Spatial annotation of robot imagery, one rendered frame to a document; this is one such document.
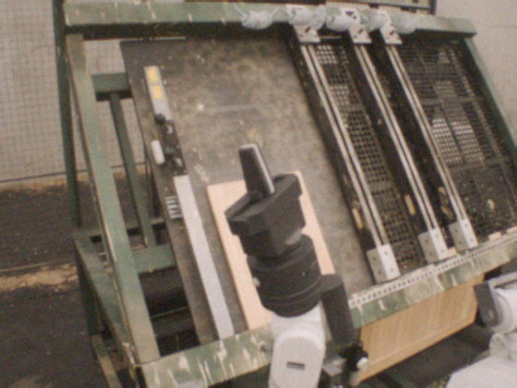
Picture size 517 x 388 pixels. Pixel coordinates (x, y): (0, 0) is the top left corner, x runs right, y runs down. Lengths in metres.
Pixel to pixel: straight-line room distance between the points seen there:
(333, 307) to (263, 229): 0.16
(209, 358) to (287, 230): 0.90
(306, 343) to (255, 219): 0.18
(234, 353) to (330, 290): 0.87
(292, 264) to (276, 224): 0.05
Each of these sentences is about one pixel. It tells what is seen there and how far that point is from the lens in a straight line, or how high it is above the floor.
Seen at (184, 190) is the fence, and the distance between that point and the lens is 1.51.
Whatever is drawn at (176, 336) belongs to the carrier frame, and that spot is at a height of 0.82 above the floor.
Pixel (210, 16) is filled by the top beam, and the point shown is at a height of 1.84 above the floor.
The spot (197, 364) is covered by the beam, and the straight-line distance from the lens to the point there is 1.41.
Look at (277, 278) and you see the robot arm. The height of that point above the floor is 1.49.
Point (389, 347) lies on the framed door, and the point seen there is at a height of 0.37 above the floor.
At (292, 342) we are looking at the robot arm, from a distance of 0.60.
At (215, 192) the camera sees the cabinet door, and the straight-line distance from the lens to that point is 1.56.
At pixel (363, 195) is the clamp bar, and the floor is 1.18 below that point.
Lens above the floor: 1.77
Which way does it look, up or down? 19 degrees down
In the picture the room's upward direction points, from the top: straight up
